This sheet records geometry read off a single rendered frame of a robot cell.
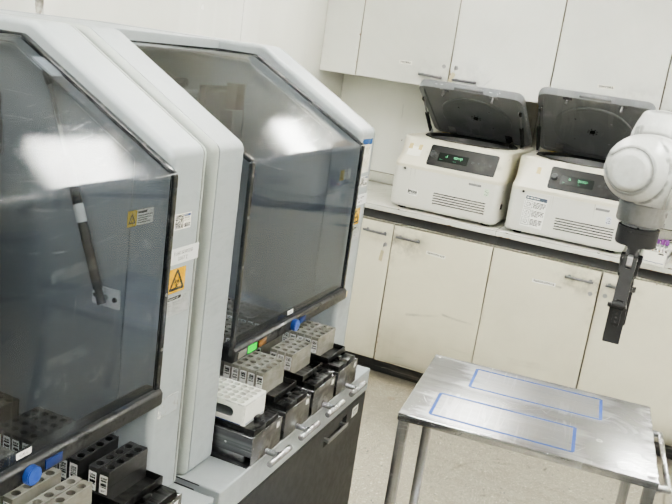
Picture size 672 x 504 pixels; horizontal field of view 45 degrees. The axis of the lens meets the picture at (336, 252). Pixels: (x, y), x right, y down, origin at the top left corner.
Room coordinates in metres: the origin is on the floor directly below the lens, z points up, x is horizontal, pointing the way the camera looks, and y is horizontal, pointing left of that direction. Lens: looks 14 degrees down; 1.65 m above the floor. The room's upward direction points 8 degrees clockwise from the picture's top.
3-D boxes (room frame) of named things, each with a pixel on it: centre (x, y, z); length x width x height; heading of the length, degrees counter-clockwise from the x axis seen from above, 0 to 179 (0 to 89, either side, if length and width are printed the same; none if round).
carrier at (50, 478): (1.18, 0.45, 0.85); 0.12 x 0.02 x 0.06; 158
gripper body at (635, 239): (1.48, -0.55, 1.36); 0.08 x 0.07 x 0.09; 158
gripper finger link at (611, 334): (1.42, -0.53, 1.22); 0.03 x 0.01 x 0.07; 68
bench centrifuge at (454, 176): (4.16, -0.60, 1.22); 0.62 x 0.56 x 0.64; 156
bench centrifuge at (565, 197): (3.95, -1.14, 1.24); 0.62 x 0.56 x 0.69; 158
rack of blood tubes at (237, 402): (1.71, 0.27, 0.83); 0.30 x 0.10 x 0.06; 68
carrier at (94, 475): (1.31, 0.35, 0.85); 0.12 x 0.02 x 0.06; 156
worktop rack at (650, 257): (3.60, -1.46, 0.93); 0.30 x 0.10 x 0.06; 152
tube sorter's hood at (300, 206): (1.97, 0.31, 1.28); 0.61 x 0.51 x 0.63; 158
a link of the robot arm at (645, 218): (1.48, -0.55, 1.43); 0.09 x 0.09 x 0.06
